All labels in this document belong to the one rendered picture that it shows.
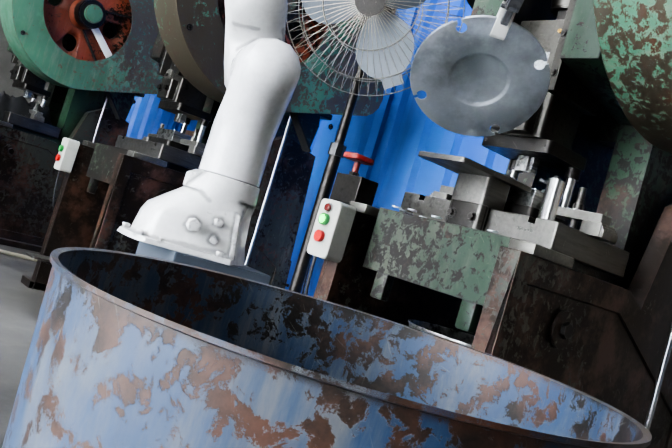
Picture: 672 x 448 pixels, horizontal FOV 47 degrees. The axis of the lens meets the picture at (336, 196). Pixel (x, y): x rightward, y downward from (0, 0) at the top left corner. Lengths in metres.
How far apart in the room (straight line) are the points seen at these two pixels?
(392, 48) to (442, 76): 0.87
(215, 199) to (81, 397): 0.91
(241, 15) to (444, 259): 0.66
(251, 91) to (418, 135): 2.48
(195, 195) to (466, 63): 0.66
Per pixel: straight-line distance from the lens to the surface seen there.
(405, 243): 1.74
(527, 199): 1.81
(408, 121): 3.84
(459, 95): 1.70
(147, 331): 0.40
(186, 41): 2.78
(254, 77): 1.28
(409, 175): 3.68
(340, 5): 2.59
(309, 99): 3.05
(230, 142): 1.33
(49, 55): 4.41
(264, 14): 1.38
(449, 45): 1.64
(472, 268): 1.61
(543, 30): 1.90
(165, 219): 1.29
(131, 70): 4.61
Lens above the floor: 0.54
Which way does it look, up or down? 3 degrees up
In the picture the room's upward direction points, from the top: 17 degrees clockwise
